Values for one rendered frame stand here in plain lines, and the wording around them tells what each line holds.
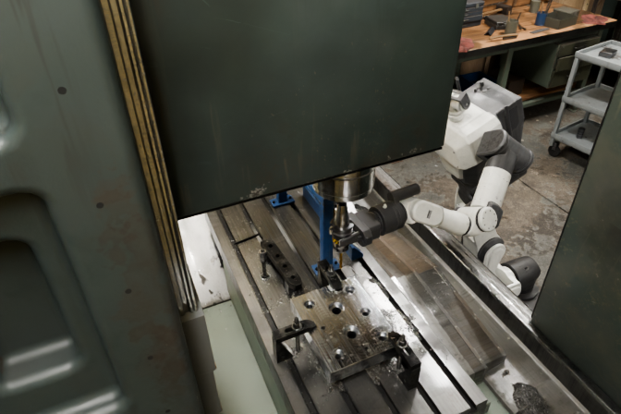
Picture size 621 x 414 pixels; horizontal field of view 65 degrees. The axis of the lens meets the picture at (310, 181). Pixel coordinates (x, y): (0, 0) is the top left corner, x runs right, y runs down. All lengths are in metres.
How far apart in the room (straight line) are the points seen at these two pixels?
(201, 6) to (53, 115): 0.32
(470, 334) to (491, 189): 0.56
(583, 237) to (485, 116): 0.54
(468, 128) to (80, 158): 1.42
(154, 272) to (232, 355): 1.21
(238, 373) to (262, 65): 1.26
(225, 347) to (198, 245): 0.48
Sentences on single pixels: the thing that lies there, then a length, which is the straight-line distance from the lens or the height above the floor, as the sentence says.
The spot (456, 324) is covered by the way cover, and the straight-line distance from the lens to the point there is 1.90.
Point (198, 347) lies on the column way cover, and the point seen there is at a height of 1.33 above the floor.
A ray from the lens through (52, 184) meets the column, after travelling 0.65.
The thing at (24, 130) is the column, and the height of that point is 1.91.
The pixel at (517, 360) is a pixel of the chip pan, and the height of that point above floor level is 0.66.
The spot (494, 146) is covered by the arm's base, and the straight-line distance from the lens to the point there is 1.71.
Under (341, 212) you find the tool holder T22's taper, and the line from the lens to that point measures 1.28.
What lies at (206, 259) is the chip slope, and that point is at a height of 0.71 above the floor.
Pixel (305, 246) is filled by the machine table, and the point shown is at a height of 0.90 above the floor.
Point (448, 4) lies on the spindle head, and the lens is 1.04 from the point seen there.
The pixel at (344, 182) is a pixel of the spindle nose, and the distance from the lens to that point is 1.15.
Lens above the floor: 2.16
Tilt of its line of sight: 35 degrees down
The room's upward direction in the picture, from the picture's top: 1 degrees counter-clockwise
